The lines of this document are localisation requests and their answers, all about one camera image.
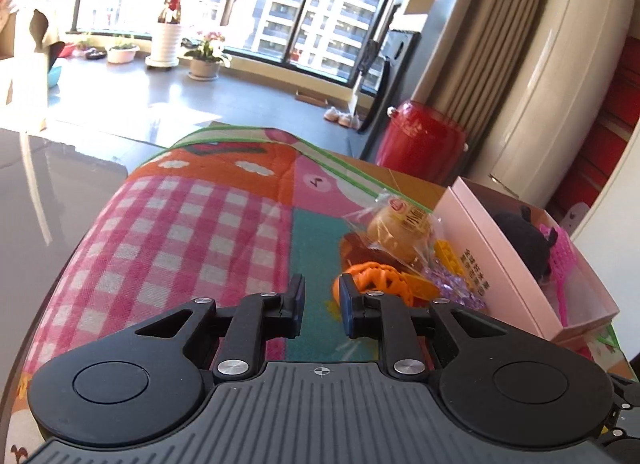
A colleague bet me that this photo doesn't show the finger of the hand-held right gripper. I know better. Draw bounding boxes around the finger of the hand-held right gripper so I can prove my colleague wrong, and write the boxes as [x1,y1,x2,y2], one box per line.
[597,376,640,464]

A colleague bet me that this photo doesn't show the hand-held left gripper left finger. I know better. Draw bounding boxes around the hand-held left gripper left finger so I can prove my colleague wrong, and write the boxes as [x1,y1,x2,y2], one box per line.
[135,274,307,385]

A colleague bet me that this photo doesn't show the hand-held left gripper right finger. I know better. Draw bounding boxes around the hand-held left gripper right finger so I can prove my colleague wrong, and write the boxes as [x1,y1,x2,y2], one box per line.
[339,274,506,380]

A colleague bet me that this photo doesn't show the orange lattice ball toy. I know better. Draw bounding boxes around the orange lattice ball toy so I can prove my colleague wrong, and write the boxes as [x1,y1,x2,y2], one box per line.
[332,260,416,310]

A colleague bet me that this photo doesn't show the bread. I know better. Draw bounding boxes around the bread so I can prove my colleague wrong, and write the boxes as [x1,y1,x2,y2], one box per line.
[342,191,438,270]

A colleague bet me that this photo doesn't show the purple crystal beads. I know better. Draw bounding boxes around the purple crystal beads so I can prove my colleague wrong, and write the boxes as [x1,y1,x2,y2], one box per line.
[422,256,488,312]

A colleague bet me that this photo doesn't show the yellow plastic toy block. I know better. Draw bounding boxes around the yellow plastic toy block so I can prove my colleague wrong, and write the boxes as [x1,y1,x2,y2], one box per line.
[400,239,461,305]

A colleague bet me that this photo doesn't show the pink cardboard box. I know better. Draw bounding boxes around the pink cardboard box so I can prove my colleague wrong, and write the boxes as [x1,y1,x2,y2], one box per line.
[432,176,621,345]

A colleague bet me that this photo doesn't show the pink plastic basket toy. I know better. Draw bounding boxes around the pink plastic basket toy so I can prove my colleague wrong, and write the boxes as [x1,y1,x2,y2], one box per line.
[539,225,576,327]

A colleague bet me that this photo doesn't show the black plush toy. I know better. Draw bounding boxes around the black plush toy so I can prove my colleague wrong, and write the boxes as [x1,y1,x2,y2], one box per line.
[492,205,558,285]

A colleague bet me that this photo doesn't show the colourful cartoon printed mat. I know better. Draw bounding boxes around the colourful cartoon printed mat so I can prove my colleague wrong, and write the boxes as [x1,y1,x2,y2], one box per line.
[0,124,626,464]

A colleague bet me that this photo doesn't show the patterned grey board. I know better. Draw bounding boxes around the patterned grey board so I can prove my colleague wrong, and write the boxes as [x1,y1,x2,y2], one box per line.
[559,201,592,235]

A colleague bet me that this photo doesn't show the pink flowering potted plant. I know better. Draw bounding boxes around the pink flowering potted plant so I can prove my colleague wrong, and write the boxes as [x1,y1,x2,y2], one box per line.
[184,30,233,81]

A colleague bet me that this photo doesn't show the black monitor stand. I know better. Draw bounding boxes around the black monitor stand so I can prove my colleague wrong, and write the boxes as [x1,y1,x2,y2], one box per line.
[357,0,421,132]

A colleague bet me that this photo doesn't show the red striped panel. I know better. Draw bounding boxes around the red striped panel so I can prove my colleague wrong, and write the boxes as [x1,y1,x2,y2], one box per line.
[547,34,640,225]

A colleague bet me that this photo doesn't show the tall plant in white pot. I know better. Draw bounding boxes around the tall plant in white pot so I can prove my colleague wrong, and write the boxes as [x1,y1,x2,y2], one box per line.
[145,0,201,70]

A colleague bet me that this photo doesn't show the small white bowl planter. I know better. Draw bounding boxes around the small white bowl planter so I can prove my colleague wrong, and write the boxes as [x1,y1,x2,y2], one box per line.
[106,36,140,64]

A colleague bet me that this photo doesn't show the white standing air conditioner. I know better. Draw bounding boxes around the white standing air conditioner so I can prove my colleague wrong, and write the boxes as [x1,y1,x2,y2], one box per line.
[472,0,640,207]

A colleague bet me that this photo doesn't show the beige curtain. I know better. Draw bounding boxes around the beige curtain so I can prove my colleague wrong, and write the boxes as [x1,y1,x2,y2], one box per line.
[410,0,571,180]

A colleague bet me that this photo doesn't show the brown cardboard box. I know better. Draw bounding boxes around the brown cardboard box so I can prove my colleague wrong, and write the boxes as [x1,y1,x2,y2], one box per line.
[0,0,68,62]

